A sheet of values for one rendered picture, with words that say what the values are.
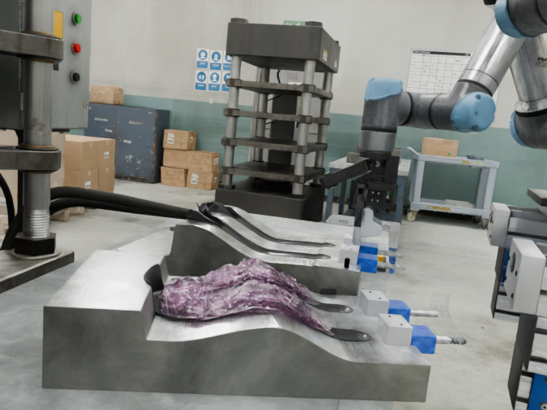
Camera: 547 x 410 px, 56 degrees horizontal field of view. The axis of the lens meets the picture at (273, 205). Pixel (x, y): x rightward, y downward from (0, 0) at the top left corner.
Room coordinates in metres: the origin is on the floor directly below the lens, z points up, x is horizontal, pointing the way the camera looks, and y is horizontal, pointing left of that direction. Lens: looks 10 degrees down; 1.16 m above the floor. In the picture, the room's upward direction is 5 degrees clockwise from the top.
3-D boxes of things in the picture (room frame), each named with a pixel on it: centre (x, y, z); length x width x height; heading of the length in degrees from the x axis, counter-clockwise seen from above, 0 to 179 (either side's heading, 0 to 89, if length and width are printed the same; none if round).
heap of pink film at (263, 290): (0.76, 0.03, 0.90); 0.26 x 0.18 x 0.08; 96
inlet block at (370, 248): (1.12, -0.23, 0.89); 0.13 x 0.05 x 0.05; 79
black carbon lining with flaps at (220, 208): (1.11, 0.03, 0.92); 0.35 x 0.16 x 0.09; 79
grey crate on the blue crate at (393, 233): (4.31, -0.77, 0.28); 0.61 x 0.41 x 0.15; 75
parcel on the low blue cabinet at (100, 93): (8.09, 2.69, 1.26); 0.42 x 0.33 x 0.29; 75
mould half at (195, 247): (1.12, 0.05, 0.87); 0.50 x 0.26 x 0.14; 79
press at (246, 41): (5.81, -0.03, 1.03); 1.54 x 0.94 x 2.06; 165
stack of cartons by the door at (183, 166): (7.83, 1.30, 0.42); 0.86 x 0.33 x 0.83; 75
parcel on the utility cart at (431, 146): (6.78, -2.07, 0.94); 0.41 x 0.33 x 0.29; 83
